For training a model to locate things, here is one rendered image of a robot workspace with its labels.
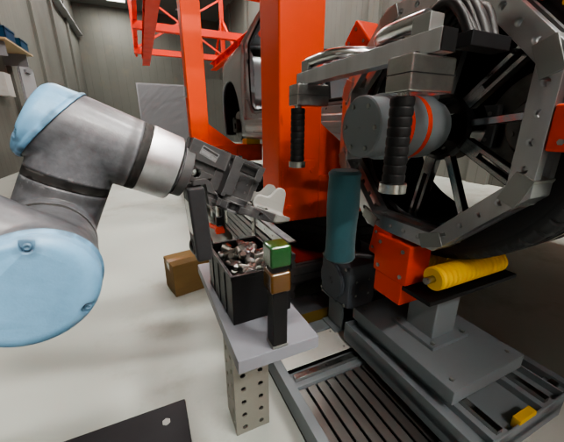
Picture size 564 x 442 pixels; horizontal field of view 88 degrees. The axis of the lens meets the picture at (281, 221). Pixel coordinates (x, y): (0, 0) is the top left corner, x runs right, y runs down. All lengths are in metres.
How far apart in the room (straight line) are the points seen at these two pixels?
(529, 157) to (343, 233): 0.42
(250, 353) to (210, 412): 0.54
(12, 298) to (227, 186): 0.27
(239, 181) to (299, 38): 0.69
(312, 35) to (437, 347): 1.02
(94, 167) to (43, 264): 0.16
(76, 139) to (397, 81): 0.42
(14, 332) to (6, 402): 1.14
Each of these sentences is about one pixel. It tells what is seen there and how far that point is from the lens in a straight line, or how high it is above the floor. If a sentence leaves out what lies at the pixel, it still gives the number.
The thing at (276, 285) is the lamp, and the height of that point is 0.59.
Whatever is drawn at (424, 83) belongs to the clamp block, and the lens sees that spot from 0.51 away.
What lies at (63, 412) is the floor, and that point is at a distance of 1.29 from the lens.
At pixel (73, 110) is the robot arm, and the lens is 0.40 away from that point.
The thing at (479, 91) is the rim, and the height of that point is 0.92.
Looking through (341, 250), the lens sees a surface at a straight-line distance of 0.84.
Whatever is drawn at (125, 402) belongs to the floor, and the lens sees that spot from 1.23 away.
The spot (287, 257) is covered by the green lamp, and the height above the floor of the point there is 0.64.
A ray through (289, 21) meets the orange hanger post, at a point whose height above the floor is 1.15.
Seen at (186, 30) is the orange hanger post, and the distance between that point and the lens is 2.97.
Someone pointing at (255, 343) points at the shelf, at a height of 0.45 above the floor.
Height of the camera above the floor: 0.85
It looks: 18 degrees down
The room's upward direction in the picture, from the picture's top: straight up
